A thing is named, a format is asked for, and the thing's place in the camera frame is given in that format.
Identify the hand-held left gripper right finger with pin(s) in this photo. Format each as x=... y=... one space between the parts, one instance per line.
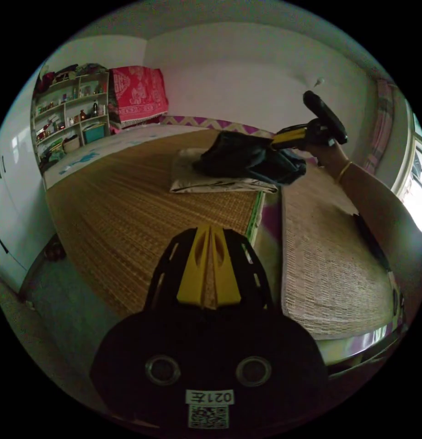
x=226 y=277

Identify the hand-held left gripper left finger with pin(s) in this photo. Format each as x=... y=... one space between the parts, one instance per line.
x=193 y=274

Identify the person's right forearm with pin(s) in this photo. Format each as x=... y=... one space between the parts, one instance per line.
x=385 y=209

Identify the bed with woven mat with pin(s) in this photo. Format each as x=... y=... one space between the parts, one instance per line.
x=128 y=205

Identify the pink plaid curtain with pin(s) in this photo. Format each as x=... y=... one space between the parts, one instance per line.
x=382 y=127

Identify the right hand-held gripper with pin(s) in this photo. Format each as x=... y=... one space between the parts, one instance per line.
x=318 y=134

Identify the white cupboard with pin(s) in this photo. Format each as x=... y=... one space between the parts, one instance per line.
x=12 y=192

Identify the white open shelf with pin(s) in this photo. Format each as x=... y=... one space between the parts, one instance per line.
x=72 y=113

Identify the folded light grey cloth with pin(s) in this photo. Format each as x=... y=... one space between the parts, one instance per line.
x=210 y=183

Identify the blue jeans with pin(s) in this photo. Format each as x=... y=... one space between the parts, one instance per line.
x=252 y=159

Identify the red patterned blanket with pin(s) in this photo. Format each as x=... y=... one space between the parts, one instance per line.
x=140 y=94

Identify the window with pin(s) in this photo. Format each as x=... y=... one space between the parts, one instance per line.
x=416 y=178

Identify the person's right hand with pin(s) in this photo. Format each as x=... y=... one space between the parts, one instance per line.
x=329 y=157

